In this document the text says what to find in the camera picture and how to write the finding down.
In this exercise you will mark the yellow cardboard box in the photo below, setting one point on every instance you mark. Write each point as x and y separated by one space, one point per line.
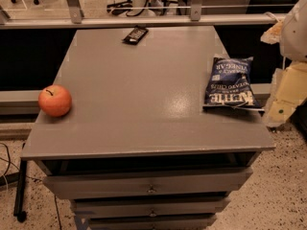
288 91

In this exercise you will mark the blue kettle chip bag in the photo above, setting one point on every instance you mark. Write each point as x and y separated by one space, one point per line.
229 84

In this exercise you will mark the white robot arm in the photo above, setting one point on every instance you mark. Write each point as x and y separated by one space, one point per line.
293 39

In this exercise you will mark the grey metal railing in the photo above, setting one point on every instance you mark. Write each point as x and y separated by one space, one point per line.
58 14

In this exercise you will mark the red apple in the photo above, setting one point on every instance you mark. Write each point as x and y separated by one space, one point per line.
55 100

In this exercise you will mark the bottom grey drawer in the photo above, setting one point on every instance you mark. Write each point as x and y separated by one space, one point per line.
173 222

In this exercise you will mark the black stand leg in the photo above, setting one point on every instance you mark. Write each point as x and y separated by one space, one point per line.
18 211

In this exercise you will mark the top grey drawer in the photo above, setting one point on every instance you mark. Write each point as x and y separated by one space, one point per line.
147 183

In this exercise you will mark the grey drawer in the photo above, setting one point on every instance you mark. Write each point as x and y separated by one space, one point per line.
150 207
173 222
147 183

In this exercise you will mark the middle grey drawer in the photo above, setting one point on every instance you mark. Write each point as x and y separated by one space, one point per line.
150 207

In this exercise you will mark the black snack bar wrapper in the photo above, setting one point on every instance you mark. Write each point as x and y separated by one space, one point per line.
136 35

